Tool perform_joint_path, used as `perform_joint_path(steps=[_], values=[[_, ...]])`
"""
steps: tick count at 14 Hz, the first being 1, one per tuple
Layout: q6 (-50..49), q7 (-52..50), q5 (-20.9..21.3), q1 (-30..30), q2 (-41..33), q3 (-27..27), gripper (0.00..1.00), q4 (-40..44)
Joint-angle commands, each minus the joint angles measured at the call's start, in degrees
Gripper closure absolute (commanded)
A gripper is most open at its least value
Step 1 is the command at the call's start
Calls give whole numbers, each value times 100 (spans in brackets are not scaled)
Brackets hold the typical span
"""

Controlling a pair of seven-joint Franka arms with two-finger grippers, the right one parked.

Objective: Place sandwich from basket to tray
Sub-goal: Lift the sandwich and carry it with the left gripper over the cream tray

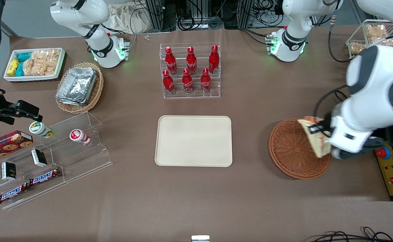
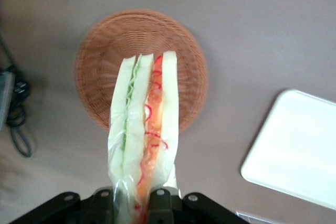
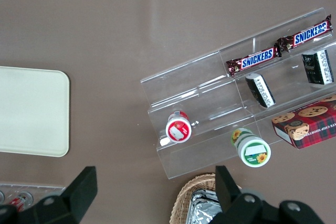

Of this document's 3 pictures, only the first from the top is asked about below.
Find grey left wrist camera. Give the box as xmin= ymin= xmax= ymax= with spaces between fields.
xmin=331 ymin=147 xmax=360 ymax=160

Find red tartan cookie box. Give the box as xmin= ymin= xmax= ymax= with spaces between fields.
xmin=0 ymin=130 xmax=34 ymax=165

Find black floor cables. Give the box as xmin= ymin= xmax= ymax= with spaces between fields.
xmin=309 ymin=227 xmax=393 ymax=242

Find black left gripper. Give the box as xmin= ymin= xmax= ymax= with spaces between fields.
xmin=309 ymin=113 xmax=335 ymax=141

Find small black white box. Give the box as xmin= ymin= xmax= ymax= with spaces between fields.
xmin=1 ymin=162 xmax=17 ymax=182
xmin=31 ymin=149 xmax=48 ymax=167

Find brown round wicker basket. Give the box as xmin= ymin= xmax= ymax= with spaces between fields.
xmin=269 ymin=118 xmax=333 ymax=180

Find white cloth bag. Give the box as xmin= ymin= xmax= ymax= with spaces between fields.
xmin=107 ymin=3 xmax=154 ymax=34

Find clear bags of rice crackers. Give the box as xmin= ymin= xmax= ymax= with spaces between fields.
xmin=23 ymin=49 xmax=61 ymax=76

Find green lid yogurt cup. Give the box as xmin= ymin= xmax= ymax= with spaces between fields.
xmin=29 ymin=121 xmax=54 ymax=138

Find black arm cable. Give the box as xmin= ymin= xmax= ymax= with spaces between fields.
xmin=314 ymin=86 xmax=350 ymax=118

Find beige rectangular tray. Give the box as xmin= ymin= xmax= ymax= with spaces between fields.
xmin=155 ymin=115 xmax=233 ymax=167

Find wire snack basket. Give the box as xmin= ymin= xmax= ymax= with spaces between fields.
xmin=346 ymin=19 xmax=393 ymax=57

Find white rectangular snack dish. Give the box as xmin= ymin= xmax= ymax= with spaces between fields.
xmin=4 ymin=48 xmax=66 ymax=82

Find clear acrylic stepped shelf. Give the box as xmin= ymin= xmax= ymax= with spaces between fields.
xmin=0 ymin=112 xmax=113 ymax=210

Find yellow snack packet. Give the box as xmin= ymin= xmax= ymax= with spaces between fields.
xmin=7 ymin=59 xmax=19 ymax=76

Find stack of foil trays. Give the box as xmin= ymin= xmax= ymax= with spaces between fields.
xmin=56 ymin=67 xmax=98 ymax=106

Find red lid yogurt cup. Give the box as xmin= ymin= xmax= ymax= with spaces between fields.
xmin=70 ymin=129 xmax=91 ymax=146

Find light oval wicker basket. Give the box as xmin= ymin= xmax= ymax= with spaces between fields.
xmin=55 ymin=62 xmax=104 ymax=114

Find Snickers chocolate bar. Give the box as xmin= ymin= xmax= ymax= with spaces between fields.
xmin=29 ymin=167 xmax=62 ymax=187
xmin=0 ymin=183 xmax=30 ymax=205

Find coiled black cable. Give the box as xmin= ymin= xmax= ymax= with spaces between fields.
xmin=178 ymin=15 xmax=195 ymax=31

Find triangular sandwich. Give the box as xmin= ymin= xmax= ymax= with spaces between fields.
xmin=298 ymin=116 xmax=333 ymax=159

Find clear acrylic bottle rack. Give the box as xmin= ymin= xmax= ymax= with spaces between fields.
xmin=159 ymin=42 xmax=221 ymax=99

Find red cola bottle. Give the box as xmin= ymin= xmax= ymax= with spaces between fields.
xmin=182 ymin=68 xmax=194 ymax=94
xmin=163 ymin=70 xmax=175 ymax=94
xmin=165 ymin=46 xmax=178 ymax=75
xmin=208 ymin=45 xmax=220 ymax=74
xmin=186 ymin=46 xmax=198 ymax=75
xmin=200 ymin=68 xmax=211 ymax=93

